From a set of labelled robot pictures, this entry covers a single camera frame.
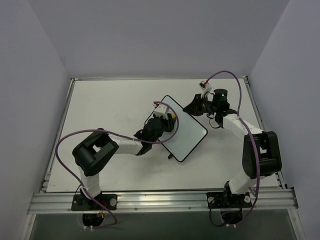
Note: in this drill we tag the front aluminium extrusion rail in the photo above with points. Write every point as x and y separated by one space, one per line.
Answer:
269 198

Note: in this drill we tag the aluminium table edge rail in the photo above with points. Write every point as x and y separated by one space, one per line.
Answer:
255 107

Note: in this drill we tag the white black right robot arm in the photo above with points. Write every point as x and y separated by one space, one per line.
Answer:
260 153

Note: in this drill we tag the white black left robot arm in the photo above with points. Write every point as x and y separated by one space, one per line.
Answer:
95 151

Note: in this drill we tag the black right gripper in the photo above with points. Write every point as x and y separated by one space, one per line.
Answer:
197 104

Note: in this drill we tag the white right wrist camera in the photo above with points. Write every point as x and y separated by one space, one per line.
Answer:
205 87

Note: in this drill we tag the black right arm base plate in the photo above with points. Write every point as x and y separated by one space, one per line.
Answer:
221 200

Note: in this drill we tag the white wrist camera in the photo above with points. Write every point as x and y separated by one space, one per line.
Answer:
160 110
205 87

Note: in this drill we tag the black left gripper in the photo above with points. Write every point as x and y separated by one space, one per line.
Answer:
169 122

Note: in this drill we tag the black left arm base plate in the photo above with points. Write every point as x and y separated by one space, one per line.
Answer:
81 203

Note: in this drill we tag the small black-framed whiteboard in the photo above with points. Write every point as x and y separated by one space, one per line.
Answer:
190 133

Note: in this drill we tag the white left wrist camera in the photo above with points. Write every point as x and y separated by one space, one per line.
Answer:
160 110

